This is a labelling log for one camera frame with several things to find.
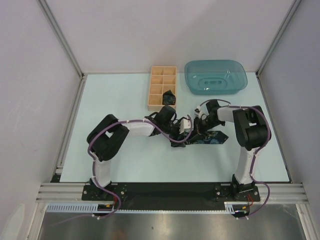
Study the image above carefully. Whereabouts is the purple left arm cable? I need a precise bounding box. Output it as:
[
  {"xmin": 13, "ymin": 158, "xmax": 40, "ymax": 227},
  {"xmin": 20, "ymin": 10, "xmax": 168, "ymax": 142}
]
[{"xmin": 51, "ymin": 113, "xmax": 195, "ymax": 226}]

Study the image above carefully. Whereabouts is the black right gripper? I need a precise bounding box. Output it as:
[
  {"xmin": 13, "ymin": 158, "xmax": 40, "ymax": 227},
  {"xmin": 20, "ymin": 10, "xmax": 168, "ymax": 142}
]
[{"xmin": 187, "ymin": 116, "xmax": 224, "ymax": 142}]

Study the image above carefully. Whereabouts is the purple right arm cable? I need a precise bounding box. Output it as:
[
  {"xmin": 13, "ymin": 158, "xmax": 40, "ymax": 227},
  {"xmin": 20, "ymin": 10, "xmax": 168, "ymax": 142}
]
[{"xmin": 197, "ymin": 99, "xmax": 273, "ymax": 221}]

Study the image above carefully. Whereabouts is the aluminium frame post right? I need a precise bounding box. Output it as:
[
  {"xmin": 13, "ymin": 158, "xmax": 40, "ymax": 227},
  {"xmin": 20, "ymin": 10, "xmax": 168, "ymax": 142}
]
[{"xmin": 255, "ymin": 0, "xmax": 303, "ymax": 78}]

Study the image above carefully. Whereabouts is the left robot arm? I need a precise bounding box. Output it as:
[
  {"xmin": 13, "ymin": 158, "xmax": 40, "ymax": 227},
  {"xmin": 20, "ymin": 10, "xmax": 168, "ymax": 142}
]
[{"xmin": 86, "ymin": 105, "xmax": 194, "ymax": 200}]

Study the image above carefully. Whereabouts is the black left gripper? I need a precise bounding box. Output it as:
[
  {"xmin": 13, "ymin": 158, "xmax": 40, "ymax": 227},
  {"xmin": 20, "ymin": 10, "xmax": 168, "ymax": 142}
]
[{"xmin": 162, "ymin": 117, "xmax": 187, "ymax": 147}]

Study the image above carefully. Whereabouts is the wooden compartment organizer box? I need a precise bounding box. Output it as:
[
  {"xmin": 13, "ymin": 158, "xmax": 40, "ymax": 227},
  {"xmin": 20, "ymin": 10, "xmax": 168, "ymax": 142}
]
[{"xmin": 147, "ymin": 65, "xmax": 178, "ymax": 112}]

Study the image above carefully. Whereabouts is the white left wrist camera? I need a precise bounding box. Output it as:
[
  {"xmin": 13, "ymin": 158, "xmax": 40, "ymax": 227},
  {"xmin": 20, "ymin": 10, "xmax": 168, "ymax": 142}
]
[{"xmin": 178, "ymin": 115, "xmax": 193, "ymax": 133}]

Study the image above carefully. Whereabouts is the rolled dark green tie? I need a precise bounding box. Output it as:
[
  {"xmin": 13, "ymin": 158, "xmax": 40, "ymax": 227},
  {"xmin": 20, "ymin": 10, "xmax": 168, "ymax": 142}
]
[{"xmin": 162, "ymin": 90, "xmax": 176, "ymax": 106}]

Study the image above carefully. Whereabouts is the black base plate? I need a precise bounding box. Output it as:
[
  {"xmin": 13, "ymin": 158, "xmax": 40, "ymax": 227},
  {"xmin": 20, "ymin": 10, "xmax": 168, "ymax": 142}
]
[{"xmin": 81, "ymin": 182, "xmax": 261, "ymax": 211}]

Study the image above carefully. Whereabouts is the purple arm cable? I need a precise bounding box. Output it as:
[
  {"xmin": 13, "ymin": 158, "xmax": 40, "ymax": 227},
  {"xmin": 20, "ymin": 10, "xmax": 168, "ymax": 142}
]
[
  {"xmin": 51, "ymin": 113, "xmax": 195, "ymax": 226},
  {"xmin": 197, "ymin": 99, "xmax": 273, "ymax": 221}
]

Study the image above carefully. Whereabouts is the blue yellow patterned tie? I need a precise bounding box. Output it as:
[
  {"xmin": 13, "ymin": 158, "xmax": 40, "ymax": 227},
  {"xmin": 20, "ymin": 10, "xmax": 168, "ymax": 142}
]
[{"xmin": 170, "ymin": 130, "xmax": 229, "ymax": 148}]

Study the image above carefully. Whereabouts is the aluminium frame rail left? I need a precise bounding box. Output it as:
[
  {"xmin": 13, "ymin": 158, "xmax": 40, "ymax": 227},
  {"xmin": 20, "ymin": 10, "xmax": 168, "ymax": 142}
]
[{"xmin": 36, "ymin": 0, "xmax": 84, "ymax": 79}]

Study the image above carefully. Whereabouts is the light blue cable duct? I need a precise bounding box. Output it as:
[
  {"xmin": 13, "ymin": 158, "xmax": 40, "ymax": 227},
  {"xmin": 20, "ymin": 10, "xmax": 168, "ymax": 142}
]
[{"xmin": 46, "ymin": 203, "xmax": 114, "ymax": 213}]

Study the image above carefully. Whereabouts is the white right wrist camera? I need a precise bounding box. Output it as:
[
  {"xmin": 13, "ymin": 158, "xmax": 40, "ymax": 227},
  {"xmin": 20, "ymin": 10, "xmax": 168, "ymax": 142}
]
[{"xmin": 194, "ymin": 105, "xmax": 206, "ymax": 119}]

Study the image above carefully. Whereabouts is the aluminium front rail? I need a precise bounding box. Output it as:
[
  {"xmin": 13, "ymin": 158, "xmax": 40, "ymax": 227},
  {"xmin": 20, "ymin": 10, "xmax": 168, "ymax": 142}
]
[{"xmin": 36, "ymin": 182, "xmax": 309, "ymax": 204}]

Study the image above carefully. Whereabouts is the teal plastic basin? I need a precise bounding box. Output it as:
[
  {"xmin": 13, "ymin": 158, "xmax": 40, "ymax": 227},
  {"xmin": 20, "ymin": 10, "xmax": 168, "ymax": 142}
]
[{"xmin": 184, "ymin": 59, "xmax": 248, "ymax": 95}]

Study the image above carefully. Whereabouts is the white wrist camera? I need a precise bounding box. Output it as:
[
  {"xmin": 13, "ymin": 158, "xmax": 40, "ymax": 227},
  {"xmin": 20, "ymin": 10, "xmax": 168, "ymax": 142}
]
[
  {"xmin": 194, "ymin": 105, "xmax": 206, "ymax": 119},
  {"xmin": 178, "ymin": 115, "xmax": 193, "ymax": 133}
]

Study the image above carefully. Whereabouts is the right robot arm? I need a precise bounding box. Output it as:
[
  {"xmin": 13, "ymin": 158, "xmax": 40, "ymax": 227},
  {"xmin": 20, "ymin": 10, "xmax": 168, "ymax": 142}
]
[{"xmin": 193, "ymin": 99, "xmax": 272, "ymax": 201}]

